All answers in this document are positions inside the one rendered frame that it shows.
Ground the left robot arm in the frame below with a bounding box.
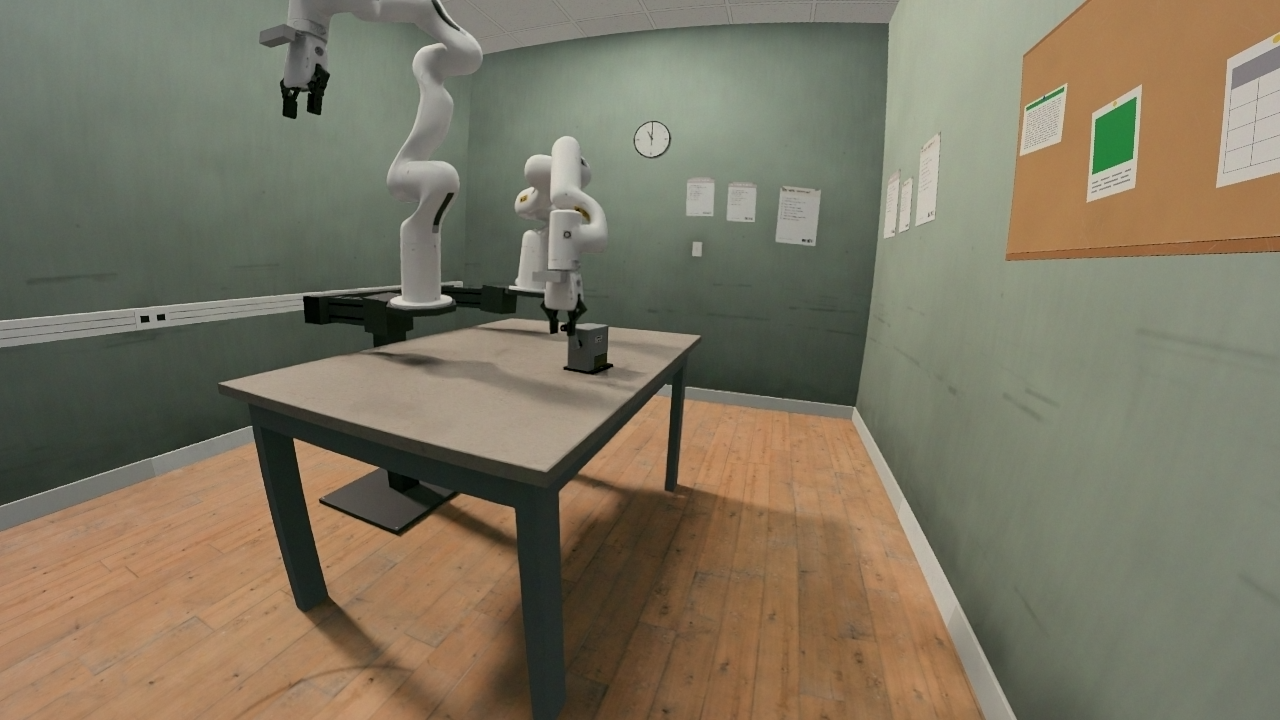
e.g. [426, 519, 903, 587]
[509, 136, 608, 293]

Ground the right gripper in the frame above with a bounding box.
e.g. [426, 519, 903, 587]
[280, 35, 330, 119]

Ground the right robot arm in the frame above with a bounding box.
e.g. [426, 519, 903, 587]
[259, 0, 483, 309]

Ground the grey pencil sharpener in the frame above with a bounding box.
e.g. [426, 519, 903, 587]
[563, 323, 613, 375]

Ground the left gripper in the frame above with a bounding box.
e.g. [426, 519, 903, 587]
[540, 272, 588, 336]

